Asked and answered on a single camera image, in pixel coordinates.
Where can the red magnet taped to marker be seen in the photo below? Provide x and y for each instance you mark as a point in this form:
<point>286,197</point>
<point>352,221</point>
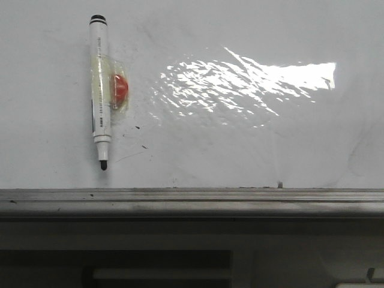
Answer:
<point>119,90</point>

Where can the white whiteboard marker pen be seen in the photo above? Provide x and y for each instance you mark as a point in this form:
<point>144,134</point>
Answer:
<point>100,88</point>

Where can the aluminium whiteboard marker tray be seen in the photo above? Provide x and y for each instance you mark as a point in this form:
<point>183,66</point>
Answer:
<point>104,203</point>

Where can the grey whiteboard stand frame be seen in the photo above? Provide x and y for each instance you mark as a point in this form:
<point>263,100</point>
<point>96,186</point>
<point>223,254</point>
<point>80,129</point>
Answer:
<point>255,253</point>

